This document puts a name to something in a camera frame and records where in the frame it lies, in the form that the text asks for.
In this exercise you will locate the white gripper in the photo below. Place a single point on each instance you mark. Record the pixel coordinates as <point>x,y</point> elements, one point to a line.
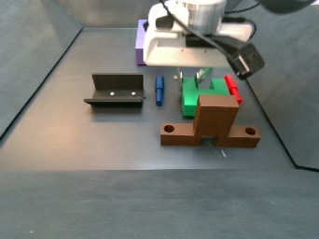
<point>187,36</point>

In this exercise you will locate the green U-shaped block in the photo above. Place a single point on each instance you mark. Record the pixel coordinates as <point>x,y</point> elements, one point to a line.
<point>191,92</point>

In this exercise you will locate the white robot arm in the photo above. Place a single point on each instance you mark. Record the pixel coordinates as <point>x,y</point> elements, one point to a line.
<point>272,10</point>

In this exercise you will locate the purple board with cross slot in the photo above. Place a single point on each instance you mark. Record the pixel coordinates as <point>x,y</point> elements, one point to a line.
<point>140,34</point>

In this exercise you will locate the blue peg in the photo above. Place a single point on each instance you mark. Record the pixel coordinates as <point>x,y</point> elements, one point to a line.
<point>159,89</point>

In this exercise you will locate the red peg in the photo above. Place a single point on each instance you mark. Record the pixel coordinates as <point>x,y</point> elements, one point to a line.
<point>232,88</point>

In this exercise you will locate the brown T-shaped block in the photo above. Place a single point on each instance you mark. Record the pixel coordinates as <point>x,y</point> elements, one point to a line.
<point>213,122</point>

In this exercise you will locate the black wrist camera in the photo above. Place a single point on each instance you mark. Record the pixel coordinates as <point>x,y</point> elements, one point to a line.
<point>245,61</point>

